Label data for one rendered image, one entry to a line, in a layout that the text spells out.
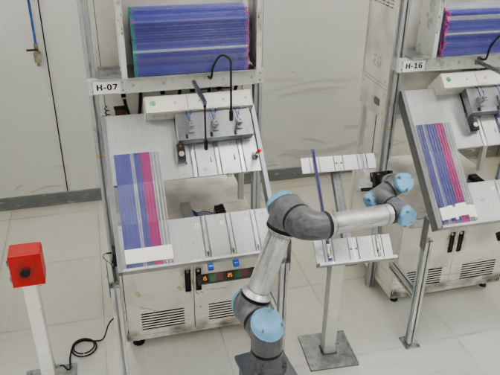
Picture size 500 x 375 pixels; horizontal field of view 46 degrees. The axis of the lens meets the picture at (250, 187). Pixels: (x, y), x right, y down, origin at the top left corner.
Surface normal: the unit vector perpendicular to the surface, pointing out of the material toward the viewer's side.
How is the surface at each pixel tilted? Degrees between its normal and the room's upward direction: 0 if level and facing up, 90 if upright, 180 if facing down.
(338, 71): 90
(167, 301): 90
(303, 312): 0
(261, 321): 7
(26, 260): 90
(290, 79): 90
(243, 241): 43
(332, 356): 0
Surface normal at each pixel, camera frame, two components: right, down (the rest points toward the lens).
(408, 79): 0.25, 0.46
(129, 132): 0.18, -0.33
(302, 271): 0.01, -0.88
